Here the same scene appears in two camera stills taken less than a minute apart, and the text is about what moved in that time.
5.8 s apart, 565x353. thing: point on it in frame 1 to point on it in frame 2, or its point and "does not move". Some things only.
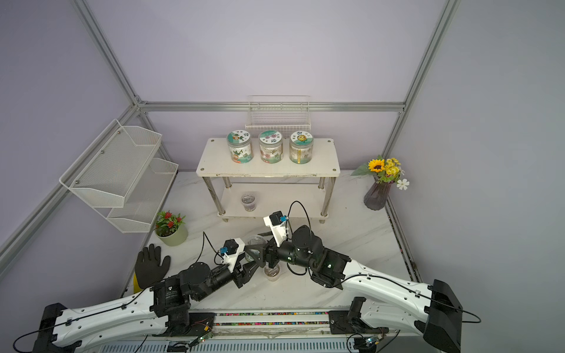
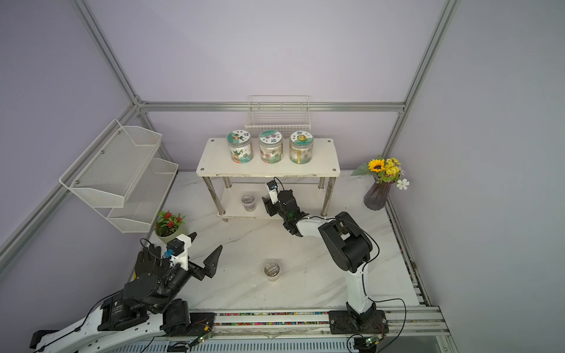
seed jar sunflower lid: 301,147 does not move
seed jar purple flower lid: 271,146 does not move
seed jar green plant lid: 239,143 does not move
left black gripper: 245,274 to 210,267
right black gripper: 268,251 to 270,207
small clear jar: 272,273 does not move
